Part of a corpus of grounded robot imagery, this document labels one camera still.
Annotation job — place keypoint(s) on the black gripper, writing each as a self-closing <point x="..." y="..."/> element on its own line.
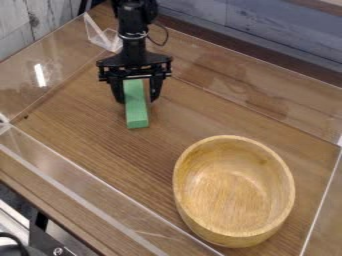
<point x="134" y="62"/>

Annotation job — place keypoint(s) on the brown wooden bowl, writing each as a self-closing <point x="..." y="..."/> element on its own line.
<point x="234" y="190"/>

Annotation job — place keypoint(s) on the green rectangular block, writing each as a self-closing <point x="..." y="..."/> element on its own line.
<point x="136" y="113"/>

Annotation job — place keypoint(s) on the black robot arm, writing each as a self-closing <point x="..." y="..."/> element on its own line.
<point x="135" y="14"/>

